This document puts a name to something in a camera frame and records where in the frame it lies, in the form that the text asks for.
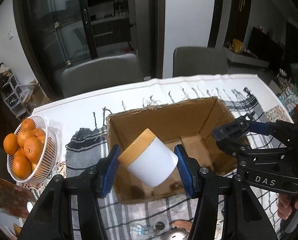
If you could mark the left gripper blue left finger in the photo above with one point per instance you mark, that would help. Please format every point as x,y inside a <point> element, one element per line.
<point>91,185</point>

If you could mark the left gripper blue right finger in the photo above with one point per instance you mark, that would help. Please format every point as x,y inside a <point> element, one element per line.
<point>202,184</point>

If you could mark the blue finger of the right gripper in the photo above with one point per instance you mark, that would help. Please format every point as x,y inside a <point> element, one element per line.
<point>263,128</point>
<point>233,132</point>

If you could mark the brown wooden piece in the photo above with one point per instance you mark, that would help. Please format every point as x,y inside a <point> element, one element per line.
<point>182,224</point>

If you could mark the silver oval case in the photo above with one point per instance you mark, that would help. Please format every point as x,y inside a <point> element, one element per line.
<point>176,234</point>

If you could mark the white jar yellow lid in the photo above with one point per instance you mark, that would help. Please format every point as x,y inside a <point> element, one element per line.
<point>149,159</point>

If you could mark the blue white doll figure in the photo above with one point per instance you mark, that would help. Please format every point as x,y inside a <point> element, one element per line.
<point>140,230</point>

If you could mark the person right hand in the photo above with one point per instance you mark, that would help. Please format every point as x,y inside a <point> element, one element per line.
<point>284,206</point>

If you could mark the patterned table runner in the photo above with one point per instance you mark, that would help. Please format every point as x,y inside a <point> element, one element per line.
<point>277,113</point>

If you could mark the brown cardboard box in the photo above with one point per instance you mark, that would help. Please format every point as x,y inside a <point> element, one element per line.
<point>189,123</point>

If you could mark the grey checked tablecloth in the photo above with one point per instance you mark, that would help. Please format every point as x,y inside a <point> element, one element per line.
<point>87,147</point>

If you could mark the white fruit basket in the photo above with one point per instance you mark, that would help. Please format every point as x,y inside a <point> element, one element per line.
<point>36,126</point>

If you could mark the orange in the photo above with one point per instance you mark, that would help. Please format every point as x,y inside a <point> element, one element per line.
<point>33,148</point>
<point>22,167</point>
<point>10,144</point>

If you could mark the grey chair right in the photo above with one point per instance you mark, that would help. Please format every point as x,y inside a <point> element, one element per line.
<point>189,61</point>

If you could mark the grey chair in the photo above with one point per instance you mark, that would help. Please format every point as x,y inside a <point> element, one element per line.
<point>189,61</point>
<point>101,73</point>

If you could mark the glass vase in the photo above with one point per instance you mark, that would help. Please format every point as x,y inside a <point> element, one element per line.
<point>14,199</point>

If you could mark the grey chair left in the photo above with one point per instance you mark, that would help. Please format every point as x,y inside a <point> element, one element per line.
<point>101,73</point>

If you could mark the white shelf rack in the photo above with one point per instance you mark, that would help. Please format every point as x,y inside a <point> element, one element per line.
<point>11,97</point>

